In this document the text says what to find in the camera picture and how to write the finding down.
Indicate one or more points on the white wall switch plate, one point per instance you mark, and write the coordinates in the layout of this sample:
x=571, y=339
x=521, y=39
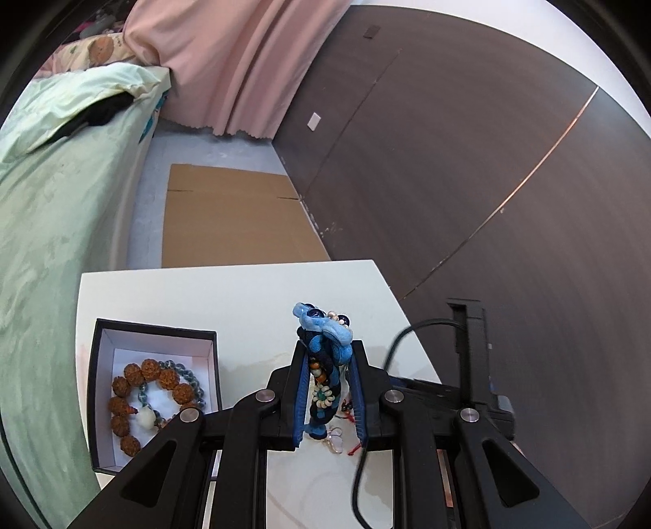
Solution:
x=314, y=121

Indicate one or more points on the small dark wall plate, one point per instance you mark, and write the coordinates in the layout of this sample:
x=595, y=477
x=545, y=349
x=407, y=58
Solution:
x=371, y=31

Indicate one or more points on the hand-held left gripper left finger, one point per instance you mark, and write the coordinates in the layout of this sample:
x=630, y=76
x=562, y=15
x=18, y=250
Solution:
x=300, y=399

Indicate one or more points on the pink curtain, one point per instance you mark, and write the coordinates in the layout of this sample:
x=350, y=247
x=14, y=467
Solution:
x=229, y=61

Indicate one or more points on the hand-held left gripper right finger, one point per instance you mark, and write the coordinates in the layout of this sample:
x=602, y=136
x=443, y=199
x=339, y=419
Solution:
x=359, y=402

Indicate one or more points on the pale green duvet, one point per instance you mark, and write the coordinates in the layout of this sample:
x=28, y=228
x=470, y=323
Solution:
x=66, y=107

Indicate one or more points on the black cloth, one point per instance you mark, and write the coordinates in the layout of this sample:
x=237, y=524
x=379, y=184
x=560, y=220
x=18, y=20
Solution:
x=104, y=112

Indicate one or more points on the silver earring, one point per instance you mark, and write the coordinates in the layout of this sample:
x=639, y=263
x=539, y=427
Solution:
x=335, y=442

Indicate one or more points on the black jewelry box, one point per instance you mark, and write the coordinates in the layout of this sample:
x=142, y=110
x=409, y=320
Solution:
x=100, y=407

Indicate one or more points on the flat cardboard sheet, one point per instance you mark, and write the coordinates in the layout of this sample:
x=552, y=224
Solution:
x=229, y=218

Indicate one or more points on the green bed blanket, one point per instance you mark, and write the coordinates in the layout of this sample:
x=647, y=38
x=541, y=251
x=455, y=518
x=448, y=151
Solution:
x=56, y=254

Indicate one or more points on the bear print pillow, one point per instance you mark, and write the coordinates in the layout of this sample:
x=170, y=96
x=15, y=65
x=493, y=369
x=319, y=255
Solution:
x=99, y=51

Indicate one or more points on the pile of plush toys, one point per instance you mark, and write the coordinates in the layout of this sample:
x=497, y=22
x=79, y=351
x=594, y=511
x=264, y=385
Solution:
x=101, y=20

